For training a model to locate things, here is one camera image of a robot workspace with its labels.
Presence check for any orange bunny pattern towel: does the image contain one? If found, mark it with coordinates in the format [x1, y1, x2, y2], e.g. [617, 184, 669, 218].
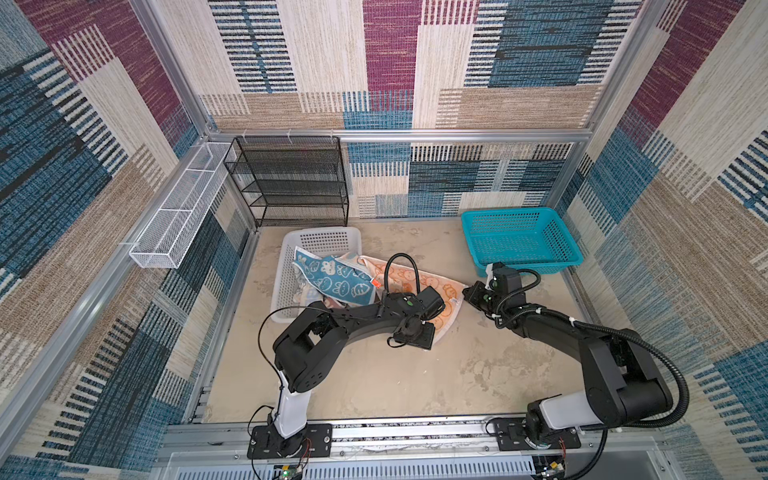
[341, 253, 469, 344]

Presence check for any white plastic laundry basket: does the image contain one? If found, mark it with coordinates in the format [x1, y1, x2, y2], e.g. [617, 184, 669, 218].
[270, 226, 362, 323]

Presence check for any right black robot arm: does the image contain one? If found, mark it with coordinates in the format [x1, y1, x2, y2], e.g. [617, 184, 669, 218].
[463, 282, 690, 449]

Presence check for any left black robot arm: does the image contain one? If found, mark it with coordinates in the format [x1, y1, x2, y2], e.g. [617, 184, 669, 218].
[265, 252, 446, 451]

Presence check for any teal plastic basket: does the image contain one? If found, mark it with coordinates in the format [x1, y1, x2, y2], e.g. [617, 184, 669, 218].
[461, 207, 583, 277]

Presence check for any blue bunny pattern towel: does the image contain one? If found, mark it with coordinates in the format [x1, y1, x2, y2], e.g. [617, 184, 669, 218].
[293, 247, 376, 306]

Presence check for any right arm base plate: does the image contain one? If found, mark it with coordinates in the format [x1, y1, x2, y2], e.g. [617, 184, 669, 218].
[484, 415, 581, 451]

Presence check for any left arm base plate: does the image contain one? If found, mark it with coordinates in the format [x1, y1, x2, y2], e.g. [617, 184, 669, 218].
[247, 423, 333, 460]

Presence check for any black wire shelf rack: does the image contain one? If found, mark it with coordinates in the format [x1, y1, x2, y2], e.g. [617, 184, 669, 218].
[224, 136, 350, 228]

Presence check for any aluminium mounting rail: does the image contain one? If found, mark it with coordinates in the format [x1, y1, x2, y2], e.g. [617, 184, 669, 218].
[155, 413, 667, 480]

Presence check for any white wire mesh tray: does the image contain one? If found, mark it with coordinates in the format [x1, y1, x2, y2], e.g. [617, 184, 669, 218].
[129, 142, 230, 269]

